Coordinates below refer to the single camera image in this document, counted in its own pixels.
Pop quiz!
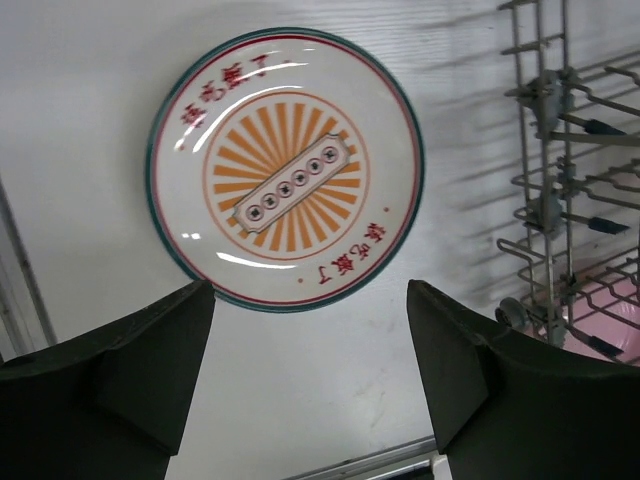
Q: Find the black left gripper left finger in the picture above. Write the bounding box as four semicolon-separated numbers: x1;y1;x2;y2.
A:
1;281;215;479

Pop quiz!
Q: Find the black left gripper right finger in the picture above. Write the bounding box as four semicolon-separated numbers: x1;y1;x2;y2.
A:
406;280;639;479

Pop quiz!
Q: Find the pink plastic plate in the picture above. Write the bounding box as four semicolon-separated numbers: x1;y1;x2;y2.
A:
564;275;639;367

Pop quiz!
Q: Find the white plate orange sunburst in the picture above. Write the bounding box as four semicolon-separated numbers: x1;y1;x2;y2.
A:
145;27;426;313

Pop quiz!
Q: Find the aluminium table edge rail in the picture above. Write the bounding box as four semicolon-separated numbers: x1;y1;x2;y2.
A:
1;190;450;479

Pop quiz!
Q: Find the grey wire dish rack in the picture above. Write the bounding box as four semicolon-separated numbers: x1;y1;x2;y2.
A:
495;1;639;364

